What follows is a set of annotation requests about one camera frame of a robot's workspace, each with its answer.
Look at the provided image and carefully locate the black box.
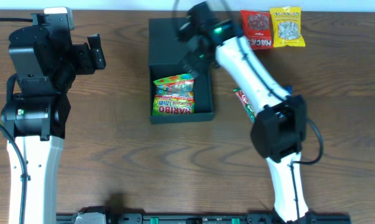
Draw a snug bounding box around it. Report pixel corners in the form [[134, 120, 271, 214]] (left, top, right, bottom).
[[148, 18, 215, 124]]

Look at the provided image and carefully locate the green Haribo candy bag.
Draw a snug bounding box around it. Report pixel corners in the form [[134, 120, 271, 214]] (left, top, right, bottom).
[[152, 73, 195, 116]]

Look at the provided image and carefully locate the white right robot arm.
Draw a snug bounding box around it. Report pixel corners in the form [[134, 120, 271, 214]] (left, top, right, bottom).
[[176, 2, 308, 223]]

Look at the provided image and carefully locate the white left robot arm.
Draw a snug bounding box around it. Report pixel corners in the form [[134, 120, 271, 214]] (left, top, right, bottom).
[[1, 7, 106, 223]]

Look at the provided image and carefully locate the blue Oreo cookie pack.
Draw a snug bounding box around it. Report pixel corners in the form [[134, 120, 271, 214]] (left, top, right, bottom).
[[284, 86, 293, 95]]

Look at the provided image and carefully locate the red Hacks candy bag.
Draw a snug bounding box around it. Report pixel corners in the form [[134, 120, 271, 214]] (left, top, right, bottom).
[[241, 10, 272, 50]]

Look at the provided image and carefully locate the red green KitKat bar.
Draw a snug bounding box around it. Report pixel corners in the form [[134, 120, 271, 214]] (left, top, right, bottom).
[[233, 88, 256, 123]]

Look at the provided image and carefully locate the yellow snack bag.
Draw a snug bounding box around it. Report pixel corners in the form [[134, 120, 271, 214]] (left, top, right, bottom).
[[269, 6, 306, 48]]

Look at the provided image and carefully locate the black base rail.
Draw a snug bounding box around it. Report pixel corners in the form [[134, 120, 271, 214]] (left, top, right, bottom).
[[56, 205, 351, 224]]

